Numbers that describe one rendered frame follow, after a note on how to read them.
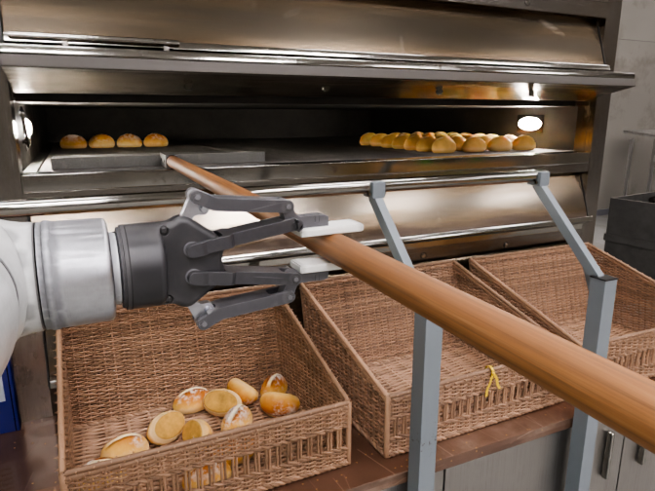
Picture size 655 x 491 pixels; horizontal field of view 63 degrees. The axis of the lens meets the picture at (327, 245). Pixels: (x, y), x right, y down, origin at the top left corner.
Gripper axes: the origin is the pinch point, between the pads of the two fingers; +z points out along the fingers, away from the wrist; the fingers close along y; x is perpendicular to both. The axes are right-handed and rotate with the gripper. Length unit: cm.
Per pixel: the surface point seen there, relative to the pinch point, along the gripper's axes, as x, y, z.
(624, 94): -433, -40, 626
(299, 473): -41, 59, 13
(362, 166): -88, 1, 53
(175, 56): -75, -25, -1
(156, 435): -61, 55, -12
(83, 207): -52, 3, -22
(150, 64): -74, -23, -6
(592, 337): -30, 37, 82
